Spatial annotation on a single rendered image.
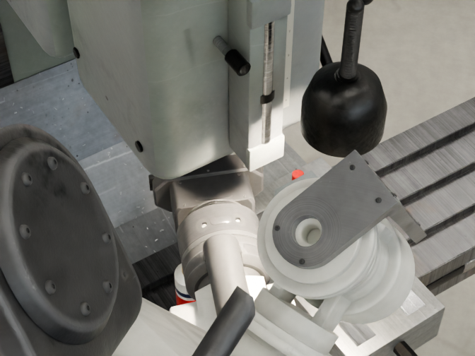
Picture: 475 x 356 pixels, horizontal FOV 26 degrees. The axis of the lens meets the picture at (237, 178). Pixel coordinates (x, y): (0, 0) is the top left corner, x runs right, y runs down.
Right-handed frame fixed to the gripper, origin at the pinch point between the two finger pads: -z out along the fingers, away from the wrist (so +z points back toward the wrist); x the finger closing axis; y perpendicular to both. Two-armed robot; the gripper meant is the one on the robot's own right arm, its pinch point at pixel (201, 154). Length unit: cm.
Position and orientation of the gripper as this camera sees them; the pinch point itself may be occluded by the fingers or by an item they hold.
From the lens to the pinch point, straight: 115.2
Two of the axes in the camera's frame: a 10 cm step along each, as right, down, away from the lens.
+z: 1.8, 7.4, -6.5
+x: -9.8, 1.4, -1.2
